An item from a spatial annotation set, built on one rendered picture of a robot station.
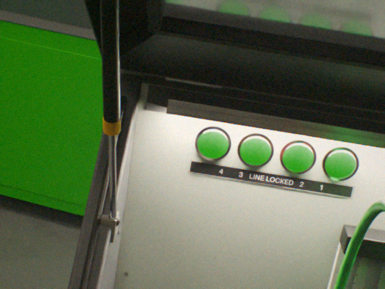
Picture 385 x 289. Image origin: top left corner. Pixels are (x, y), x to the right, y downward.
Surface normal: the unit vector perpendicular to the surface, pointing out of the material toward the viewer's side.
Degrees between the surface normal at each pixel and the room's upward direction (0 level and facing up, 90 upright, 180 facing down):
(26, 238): 0
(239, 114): 90
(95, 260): 43
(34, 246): 0
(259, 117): 90
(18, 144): 90
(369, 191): 90
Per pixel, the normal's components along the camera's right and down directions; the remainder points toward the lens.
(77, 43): -0.25, 0.30
